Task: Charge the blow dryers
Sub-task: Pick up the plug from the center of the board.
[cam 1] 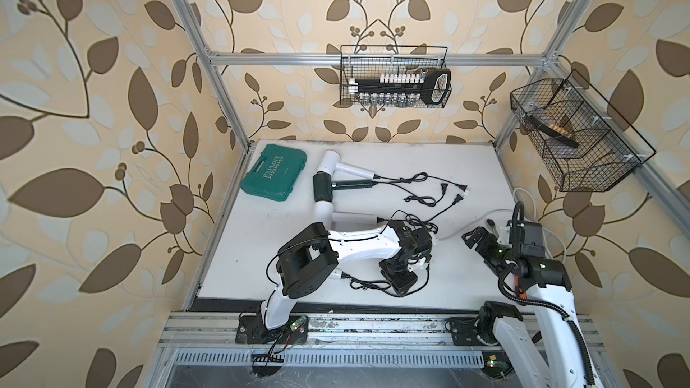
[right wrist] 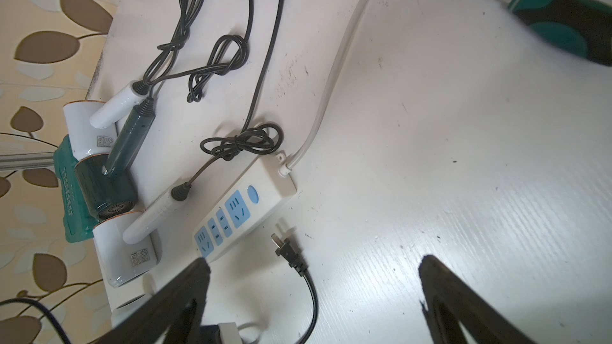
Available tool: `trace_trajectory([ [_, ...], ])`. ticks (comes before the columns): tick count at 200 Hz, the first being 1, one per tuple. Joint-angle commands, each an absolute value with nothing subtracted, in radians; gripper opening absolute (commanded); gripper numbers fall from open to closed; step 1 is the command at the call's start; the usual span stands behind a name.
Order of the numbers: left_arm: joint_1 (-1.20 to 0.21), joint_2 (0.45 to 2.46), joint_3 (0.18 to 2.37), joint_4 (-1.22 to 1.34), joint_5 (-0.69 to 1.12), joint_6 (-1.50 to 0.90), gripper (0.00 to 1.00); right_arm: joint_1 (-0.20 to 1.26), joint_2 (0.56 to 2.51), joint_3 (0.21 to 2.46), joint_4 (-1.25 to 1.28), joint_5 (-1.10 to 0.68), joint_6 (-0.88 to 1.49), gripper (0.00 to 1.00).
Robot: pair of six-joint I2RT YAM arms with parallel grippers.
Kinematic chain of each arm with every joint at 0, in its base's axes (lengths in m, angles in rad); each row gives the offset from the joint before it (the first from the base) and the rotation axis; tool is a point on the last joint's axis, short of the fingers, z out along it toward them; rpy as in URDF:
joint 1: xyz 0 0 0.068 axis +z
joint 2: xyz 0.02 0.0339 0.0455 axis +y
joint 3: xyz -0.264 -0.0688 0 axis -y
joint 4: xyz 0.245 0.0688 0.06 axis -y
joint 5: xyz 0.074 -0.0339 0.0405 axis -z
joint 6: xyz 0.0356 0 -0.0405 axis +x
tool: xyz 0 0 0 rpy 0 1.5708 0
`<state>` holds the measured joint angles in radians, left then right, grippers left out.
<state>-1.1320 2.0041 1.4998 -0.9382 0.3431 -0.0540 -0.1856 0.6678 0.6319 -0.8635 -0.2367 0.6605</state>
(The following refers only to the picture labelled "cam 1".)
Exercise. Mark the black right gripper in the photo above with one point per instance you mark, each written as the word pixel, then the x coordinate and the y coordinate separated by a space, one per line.
pixel 482 248

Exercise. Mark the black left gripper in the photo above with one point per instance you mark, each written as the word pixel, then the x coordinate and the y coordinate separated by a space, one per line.
pixel 402 286

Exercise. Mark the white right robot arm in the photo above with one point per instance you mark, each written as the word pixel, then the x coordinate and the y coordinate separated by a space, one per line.
pixel 536 325

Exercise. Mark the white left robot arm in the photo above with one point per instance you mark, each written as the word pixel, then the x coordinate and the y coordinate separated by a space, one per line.
pixel 316 254

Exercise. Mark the white hair dryer middle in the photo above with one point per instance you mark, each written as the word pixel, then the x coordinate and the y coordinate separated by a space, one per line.
pixel 324 212

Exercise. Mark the white hair dryer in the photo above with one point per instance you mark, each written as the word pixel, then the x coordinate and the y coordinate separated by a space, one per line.
pixel 324 212
pixel 331 163

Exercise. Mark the white hair dryer far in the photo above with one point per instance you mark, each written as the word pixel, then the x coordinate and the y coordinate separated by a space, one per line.
pixel 331 163

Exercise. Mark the black brush in basket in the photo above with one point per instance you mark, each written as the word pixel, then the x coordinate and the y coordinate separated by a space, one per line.
pixel 555 135

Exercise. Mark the green plastic tool case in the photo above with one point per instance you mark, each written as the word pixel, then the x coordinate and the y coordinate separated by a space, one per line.
pixel 275 172

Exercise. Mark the black white socket set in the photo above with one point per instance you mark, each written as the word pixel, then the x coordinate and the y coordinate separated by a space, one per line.
pixel 430 88

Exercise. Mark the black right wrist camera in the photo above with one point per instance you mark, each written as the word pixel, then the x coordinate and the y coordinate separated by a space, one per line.
pixel 525 237

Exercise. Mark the black near dryer cord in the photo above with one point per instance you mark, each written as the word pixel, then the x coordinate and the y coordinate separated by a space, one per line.
pixel 383 286

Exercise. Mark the black wire basket right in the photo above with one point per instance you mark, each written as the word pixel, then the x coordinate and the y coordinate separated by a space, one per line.
pixel 611 148

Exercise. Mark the black wire basket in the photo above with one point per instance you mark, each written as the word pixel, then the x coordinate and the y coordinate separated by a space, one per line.
pixel 366 61
pixel 611 148

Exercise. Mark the black wire basket back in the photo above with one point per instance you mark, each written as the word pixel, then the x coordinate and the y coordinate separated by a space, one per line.
pixel 366 61

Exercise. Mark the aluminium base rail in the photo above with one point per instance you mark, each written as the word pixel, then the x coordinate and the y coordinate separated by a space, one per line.
pixel 368 341

